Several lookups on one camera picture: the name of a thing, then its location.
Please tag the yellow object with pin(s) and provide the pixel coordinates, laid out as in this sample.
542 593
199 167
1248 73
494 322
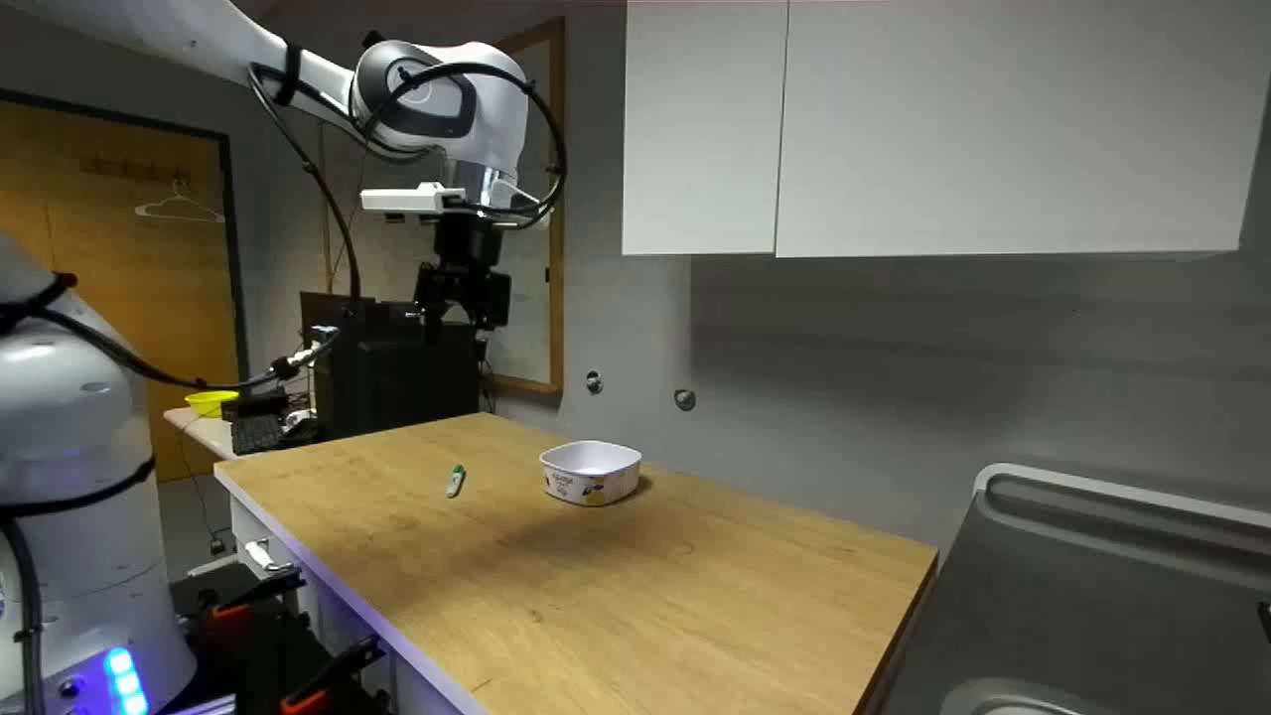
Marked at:
208 398

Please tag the black stand with metal rod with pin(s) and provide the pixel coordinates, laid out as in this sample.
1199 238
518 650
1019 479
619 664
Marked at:
272 409

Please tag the round metal wall knob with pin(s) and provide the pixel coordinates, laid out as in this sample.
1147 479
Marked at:
684 398
594 381

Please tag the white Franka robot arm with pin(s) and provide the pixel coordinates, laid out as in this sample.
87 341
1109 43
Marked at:
52 451

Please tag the white bowl with yellow print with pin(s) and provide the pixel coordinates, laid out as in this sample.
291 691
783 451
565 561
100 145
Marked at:
590 472

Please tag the stainless steel sink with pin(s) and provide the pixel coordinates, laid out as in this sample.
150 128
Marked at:
1100 597

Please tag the orange wooden door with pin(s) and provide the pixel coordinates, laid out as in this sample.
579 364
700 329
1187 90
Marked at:
122 304

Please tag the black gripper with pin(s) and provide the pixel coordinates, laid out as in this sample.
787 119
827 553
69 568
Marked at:
463 278

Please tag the green capped marker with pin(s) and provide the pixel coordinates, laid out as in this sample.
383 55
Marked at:
460 479

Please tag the black box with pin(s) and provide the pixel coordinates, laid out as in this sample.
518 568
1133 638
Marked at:
390 378

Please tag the wooden framed whiteboard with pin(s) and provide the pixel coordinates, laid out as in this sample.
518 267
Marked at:
526 347

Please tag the white wall cabinet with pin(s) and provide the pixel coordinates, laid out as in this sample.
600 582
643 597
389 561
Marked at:
926 119

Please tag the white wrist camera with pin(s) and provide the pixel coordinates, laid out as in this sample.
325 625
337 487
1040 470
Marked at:
416 198

